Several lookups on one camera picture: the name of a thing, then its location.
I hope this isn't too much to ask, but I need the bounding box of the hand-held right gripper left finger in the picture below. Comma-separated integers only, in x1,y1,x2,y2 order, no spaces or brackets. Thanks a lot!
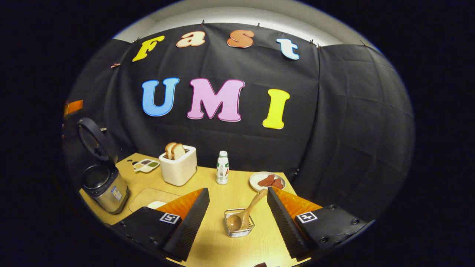
111,187,210,262

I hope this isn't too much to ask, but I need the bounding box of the black and silver rice cooker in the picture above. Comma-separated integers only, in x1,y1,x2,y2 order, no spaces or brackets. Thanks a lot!
77,118,130,215

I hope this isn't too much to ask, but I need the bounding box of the wooden spoon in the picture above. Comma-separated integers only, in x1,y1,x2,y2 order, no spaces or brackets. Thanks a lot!
226,189,268,231

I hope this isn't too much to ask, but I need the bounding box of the metal wire chopstick holder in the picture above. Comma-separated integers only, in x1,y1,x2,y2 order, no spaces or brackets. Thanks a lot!
224,208,255,238

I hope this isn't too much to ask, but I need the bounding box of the white round plate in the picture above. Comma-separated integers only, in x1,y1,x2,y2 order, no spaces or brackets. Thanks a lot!
249,171,286,192

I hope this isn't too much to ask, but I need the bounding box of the white milk bottle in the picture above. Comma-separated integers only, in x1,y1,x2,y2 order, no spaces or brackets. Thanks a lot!
216,151,229,185

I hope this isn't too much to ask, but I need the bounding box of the white divided grain dish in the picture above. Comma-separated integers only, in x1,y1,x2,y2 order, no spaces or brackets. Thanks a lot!
133,159,160,174

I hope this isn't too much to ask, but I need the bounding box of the black backdrop cloth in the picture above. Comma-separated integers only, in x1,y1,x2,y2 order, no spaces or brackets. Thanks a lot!
63,22,415,223

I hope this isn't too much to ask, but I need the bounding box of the row of black cloth clips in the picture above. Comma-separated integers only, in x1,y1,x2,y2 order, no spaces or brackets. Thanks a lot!
132,20,368,49

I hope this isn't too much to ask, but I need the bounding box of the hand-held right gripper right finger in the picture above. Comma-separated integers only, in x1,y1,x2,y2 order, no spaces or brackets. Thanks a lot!
267,187,371,261

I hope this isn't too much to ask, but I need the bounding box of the clear plastic box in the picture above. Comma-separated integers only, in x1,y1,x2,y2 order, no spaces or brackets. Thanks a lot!
129,188,182,214

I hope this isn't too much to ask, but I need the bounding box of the white toaster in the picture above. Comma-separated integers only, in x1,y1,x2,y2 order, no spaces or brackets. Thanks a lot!
159,145,198,187

